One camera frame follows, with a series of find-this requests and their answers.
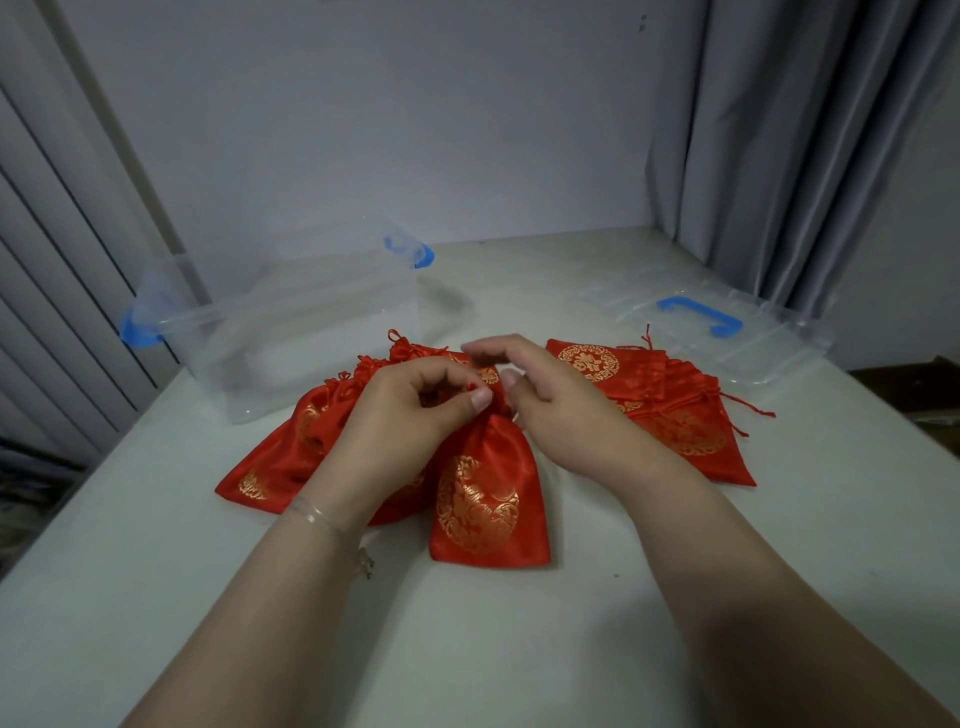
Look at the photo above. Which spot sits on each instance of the person's left hand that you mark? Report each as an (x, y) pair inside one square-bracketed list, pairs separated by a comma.
[(382, 435)]

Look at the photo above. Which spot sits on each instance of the person's right forearm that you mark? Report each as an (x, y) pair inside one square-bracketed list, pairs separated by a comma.
[(750, 615)]

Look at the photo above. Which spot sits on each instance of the person's left forearm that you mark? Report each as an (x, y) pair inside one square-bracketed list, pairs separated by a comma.
[(262, 622)]

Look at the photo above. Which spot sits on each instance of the white slatted panel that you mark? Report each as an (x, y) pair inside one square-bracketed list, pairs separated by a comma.
[(67, 262)]

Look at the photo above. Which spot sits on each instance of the dark wooden furniture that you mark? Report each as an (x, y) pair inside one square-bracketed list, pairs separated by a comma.
[(911, 397)]

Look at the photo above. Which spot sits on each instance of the person's right hand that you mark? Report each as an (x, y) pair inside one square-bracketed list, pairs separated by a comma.
[(577, 420)]

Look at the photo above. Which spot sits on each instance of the grey curtain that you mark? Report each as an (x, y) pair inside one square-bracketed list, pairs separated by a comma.
[(780, 142)]

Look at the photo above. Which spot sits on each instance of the person's right thumb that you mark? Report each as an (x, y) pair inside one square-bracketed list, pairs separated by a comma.
[(517, 390)]

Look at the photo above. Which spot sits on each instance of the person's left thumb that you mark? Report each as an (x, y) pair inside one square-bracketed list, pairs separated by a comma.
[(465, 409)]

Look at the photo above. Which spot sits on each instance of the clear plastic box, blue latches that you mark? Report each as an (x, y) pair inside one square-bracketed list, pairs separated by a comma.
[(300, 330)]

